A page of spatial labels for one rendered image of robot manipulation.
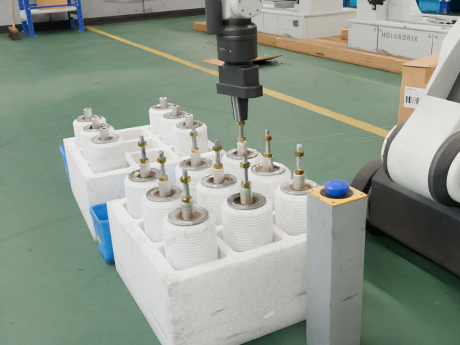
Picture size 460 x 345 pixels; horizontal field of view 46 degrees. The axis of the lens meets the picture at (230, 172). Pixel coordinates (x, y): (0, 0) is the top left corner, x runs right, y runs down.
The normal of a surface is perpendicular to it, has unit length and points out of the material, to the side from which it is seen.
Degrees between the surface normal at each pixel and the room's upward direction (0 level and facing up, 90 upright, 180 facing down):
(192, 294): 90
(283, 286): 90
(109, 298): 0
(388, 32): 90
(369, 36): 90
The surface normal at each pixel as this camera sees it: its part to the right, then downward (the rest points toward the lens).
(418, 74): -0.74, 0.28
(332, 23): 0.45, 0.31
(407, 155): -0.87, -0.09
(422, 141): -0.70, -0.46
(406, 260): -0.05, -0.93
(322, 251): -0.89, 0.21
